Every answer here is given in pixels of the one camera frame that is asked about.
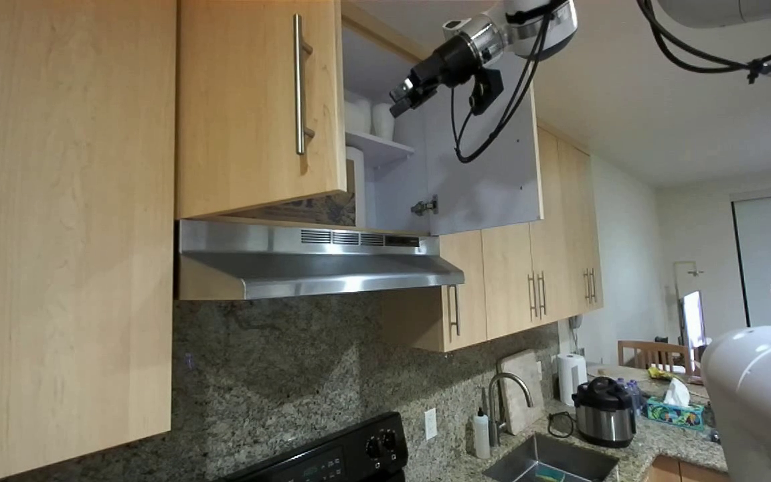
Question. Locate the white soap bottle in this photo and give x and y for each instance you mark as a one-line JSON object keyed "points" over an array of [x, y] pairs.
{"points": [[480, 431]]}

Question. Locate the wooden chair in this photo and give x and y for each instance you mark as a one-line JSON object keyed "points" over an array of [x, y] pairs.
{"points": [[642, 355]]}

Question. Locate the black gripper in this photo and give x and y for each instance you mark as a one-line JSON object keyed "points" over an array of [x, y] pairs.
{"points": [[468, 45]]}

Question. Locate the black stove control panel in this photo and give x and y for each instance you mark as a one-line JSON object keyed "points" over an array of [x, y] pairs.
{"points": [[372, 451]]}

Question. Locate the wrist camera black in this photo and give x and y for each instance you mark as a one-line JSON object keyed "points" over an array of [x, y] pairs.
{"points": [[484, 90]]}

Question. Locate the white wall outlet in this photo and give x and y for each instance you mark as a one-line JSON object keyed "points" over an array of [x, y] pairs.
{"points": [[428, 423]]}

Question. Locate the wooden cabinet door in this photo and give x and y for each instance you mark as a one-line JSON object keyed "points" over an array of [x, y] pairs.
{"points": [[259, 103]]}

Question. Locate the stainless steel range hood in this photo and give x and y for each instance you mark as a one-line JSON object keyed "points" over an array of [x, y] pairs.
{"points": [[272, 261]]}

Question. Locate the chrome kitchen faucet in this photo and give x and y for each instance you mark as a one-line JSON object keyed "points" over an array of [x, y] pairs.
{"points": [[507, 415]]}

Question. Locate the steel kitchen sink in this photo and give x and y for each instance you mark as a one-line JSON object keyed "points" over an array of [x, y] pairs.
{"points": [[545, 458]]}

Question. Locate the white cups on shelf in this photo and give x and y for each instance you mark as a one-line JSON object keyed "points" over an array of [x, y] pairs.
{"points": [[371, 118]]}

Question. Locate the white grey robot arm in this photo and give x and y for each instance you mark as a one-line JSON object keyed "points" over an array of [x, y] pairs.
{"points": [[737, 364]]}

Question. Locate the open right cabinet door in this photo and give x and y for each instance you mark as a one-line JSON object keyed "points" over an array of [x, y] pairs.
{"points": [[466, 171]]}

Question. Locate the wooden cutting board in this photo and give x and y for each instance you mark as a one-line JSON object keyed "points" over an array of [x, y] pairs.
{"points": [[527, 367]]}

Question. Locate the tissue box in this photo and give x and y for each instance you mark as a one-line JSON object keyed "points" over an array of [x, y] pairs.
{"points": [[676, 407]]}

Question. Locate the white paper towel roll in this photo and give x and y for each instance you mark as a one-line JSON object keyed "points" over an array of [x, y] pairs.
{"points": [[570, 372]]}

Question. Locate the black silver pressure cooker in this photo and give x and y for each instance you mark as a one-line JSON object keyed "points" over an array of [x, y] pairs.
{"points": [[605, 412]]}

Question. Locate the wooden upper cabinets right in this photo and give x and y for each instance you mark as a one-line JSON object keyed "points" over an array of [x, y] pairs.
{"points": [[516, 276]]}

